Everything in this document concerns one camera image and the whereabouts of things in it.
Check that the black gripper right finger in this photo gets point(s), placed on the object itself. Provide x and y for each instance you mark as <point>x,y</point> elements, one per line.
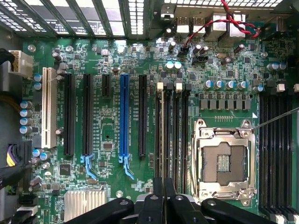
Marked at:
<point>182,210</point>

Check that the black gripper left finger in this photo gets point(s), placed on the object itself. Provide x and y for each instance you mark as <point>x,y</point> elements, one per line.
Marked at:
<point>149,210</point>

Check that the black RAM slot white clip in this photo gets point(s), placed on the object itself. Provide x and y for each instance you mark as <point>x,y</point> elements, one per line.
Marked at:
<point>272,149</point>
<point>177,130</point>
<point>291,149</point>
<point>158,130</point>

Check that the silver finned heatsink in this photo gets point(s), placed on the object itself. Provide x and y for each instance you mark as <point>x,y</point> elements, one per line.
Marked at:
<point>85,205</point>

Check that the long black expansion slot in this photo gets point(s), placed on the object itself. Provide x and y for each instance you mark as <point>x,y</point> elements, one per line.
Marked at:
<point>142,114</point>
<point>69,114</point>

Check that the green motherboard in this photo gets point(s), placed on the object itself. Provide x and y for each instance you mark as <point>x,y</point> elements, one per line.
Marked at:
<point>112,112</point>

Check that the black expansion slot blue latch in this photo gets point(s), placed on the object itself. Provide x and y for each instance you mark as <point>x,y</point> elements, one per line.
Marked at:
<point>87,114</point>

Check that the thin metal locking lever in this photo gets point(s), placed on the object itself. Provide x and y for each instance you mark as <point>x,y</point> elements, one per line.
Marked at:
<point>275,119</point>

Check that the short black expansion slot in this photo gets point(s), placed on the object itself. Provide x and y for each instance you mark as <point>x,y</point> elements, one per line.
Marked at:
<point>106,86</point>

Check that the white PCI expansion slot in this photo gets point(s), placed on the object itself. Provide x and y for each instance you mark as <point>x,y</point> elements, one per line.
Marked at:
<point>49,107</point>

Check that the silver USB port block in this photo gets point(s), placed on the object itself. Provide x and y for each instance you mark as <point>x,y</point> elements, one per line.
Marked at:
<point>182,25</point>
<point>199,24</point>

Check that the tall silver port block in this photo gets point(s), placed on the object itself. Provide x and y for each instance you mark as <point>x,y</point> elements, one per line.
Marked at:
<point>220,25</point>
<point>237,26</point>

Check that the white power connector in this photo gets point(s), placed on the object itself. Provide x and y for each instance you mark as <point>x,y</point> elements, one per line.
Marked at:
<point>22,64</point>

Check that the small silver port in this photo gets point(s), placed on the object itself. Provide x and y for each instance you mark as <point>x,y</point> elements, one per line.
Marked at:
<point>167,12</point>

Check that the grey PC case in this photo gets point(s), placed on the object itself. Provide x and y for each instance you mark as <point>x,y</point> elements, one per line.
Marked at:
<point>77,16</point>

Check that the CPU socket with metal frame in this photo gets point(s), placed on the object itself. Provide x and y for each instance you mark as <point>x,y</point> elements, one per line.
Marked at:
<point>224,163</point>

